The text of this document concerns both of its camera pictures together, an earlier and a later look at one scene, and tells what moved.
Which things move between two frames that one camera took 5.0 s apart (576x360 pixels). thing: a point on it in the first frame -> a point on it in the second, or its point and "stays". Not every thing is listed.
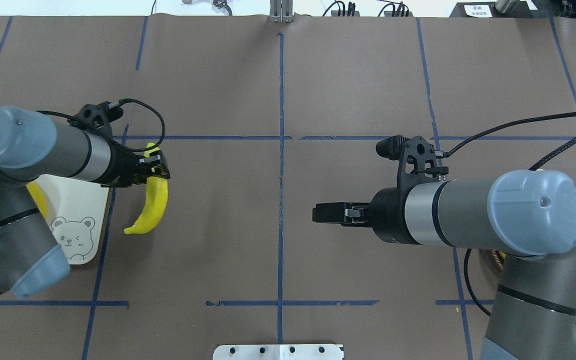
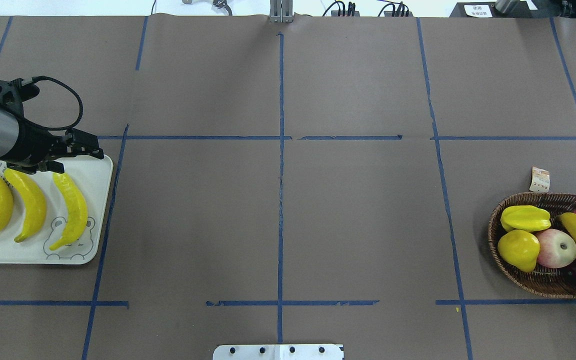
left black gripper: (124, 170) -> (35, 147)
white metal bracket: (278, 352) stays
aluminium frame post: (281, 11) stays
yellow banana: (156, 195) -> (75, 207)
